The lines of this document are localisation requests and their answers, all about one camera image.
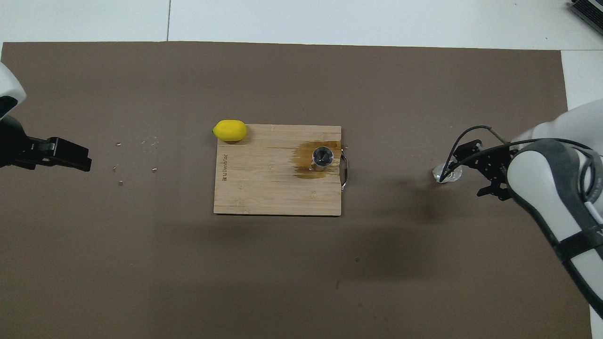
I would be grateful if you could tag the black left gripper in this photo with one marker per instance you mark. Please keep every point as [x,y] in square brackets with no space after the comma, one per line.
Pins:
[12,143]

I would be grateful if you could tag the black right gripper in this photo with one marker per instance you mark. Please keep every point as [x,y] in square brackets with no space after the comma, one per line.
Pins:
[494,165]

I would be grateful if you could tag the small clear plastic cup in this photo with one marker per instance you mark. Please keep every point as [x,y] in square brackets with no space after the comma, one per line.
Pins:
[445,175]

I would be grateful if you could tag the steel double jigger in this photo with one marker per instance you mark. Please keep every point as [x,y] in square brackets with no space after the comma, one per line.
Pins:
[322,157]

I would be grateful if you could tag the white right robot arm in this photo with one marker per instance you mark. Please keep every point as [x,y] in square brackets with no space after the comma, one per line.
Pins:
[556,188]

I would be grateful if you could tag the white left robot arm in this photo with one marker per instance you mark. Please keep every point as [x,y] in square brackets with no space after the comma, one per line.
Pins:
[9,87]

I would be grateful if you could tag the yellow lemon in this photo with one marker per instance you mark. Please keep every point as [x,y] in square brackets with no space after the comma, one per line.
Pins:
[230,130]

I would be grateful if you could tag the brown table mat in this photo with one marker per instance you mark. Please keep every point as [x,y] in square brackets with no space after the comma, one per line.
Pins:
[188,273]

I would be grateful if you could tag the grey ribbed device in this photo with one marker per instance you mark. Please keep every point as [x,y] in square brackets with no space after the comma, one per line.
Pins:
[589,10]

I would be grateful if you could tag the bamboo cutting board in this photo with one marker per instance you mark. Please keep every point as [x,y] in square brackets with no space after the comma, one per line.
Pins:
[264,183]

